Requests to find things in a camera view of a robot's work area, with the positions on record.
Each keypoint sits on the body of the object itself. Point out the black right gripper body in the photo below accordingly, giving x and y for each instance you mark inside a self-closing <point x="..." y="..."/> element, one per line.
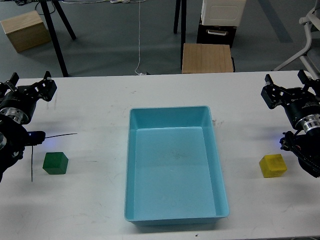
<point x="299" y="104"/>

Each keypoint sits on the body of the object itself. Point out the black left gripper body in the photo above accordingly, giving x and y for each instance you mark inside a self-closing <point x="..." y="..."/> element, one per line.
<point x="25" y="98"/>

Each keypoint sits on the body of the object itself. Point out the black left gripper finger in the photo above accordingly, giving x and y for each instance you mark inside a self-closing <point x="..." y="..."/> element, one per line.
<point x="11" y="83"/>
<point x="47" y="77"/>

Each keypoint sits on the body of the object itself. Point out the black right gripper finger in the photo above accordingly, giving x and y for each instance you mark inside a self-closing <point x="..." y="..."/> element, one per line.
<point x="268" y="80"/>
<point x="304" y="78"/>

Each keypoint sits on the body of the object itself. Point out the yellow wooden cube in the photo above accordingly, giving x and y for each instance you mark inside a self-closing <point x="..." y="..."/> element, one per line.
<point x="272" y="165"/>

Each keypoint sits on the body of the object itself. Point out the green wooden cube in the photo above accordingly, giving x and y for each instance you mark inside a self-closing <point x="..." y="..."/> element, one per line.
<point x="55" y="163"/>

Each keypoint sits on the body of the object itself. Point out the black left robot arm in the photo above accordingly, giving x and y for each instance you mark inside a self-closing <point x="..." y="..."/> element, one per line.
<point x="13" y="136"/>

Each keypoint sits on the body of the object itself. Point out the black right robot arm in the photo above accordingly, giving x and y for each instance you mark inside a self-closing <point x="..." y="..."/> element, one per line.
<point x="305" y="142"/>

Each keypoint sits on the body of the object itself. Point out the wooden box far left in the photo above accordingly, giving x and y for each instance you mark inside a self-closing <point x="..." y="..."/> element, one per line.
<point x="26" y="31"/>

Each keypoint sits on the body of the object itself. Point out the wooden box near table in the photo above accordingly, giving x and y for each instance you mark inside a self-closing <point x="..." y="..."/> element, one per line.
<point x="201" y="58"/>

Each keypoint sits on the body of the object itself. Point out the white appliance box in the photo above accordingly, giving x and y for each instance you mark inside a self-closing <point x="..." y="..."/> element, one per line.
<point x="222" y="12"/>

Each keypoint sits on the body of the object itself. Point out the white office chair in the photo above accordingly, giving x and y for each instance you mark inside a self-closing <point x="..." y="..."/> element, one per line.
<point x="309" y="55"/>

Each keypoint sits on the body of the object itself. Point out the black table legs left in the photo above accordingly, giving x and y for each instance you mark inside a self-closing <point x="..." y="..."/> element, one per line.
<point x="52" y="31"/>

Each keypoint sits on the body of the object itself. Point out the black table legs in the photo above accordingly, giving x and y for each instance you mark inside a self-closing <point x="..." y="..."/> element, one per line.
<point x="52" y="31"/>
<point x="180" y="17"/>

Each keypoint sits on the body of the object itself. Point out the black table legs centre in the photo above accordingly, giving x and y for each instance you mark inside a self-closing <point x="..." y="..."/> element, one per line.
<point x="180" y="17"/>

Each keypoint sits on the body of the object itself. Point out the light blue plastic bin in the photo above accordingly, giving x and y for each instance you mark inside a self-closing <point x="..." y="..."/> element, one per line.
<point x="173" y="173"/>

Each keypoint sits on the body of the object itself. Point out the black crate with handle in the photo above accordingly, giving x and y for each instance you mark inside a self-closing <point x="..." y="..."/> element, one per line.
<point x="216" y="35"/>

